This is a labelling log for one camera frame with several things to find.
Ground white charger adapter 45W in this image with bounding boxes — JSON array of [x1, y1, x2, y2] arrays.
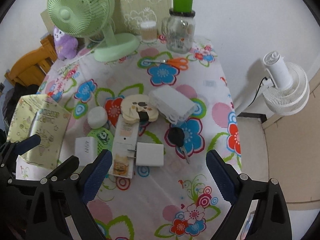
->
[[74, 137, 98, 166]]

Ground white remote control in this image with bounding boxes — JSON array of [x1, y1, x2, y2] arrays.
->
[[108, 115, 139, 179]]

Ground white plug adapter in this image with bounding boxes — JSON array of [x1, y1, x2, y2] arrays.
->
[[127, 142, 164, 167]]

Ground black car key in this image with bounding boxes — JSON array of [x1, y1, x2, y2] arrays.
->
[[168, 127, 190, 164]]

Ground green panda speaker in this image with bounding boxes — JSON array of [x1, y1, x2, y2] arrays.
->
[[87, 127, 114, 154]]

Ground yellow fabric storage box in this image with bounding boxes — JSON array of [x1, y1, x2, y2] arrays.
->
[[7, 94, 71, 170]]

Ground white rounded case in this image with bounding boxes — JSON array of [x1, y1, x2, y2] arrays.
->
[[87, 106, 108, 129]]

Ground black clothing pile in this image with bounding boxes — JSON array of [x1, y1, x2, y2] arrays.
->
[[2, 83, 39, 125]]

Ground wooden chair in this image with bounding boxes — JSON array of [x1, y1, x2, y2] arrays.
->
[[4, 34, 57, 87]]

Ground beige bear-shaped mirror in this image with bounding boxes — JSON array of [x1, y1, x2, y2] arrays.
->
[[120, 94, 159, 124]]

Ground floral tablecloth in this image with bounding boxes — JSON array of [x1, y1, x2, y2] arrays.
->
[[39, 36, 241, 239]]

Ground purple plush bunny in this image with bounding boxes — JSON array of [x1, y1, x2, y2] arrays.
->
[[53, 26, 78, 60]]

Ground clear plastic box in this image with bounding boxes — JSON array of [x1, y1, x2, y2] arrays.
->
[[149, 85, 197, 125]]

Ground white floor fan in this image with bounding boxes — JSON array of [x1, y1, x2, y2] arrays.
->
[[235, 50, 311, 117]]

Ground cotton swab container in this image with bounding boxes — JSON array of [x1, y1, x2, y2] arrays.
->
[[140, 21, 157, 43]]

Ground green desk fan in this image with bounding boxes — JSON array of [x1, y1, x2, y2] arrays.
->
[[47, 0, 140, 62]]

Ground glass jar green lid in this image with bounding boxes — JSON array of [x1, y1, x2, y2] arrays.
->
[[162, 0, 196, 54]]

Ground beige cartoon cushion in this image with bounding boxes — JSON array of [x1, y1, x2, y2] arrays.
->
[[112, 0, 171, 35]]

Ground orange handled scissors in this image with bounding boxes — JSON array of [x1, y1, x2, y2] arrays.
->
[[144, 57, 189, 70]]

